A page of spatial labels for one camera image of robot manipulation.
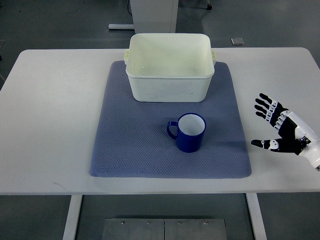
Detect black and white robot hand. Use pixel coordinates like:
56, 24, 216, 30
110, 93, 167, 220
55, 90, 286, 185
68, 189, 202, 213
251, 93, 320, 171

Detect blue ceramic mug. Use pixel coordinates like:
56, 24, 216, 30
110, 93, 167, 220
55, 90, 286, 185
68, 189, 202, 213
166, 112, 207, 153

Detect cream plastic storage box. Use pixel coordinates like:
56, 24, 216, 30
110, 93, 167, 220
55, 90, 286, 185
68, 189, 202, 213
124, 33, 215, 103

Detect white table right leg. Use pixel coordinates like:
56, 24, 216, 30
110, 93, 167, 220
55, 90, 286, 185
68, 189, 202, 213
245, 193, 267, 240

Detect white table leg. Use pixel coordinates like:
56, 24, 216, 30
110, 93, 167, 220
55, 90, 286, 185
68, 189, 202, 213
245, 193, 267, 240
62, 195, 83, 240

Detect small grey floor plate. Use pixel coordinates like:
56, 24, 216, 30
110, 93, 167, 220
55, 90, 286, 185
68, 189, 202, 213
230, 37, 245, 46

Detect blue textured mat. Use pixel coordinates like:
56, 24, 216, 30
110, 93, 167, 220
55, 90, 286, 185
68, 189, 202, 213
89, 61, 252, 179

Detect white floor foot bar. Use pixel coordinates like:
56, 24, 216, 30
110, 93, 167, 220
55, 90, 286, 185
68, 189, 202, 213
108, 23, 135, 31

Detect white table left leg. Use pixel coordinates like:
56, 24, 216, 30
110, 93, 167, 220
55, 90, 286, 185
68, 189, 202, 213
62, 195, 83, 240

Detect white pedestal column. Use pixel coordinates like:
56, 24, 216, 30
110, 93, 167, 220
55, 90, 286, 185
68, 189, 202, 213
130, 0, 179, 34

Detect grey metal base plate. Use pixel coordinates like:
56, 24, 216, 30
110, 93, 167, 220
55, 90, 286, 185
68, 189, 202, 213
102, 218, 227, 240

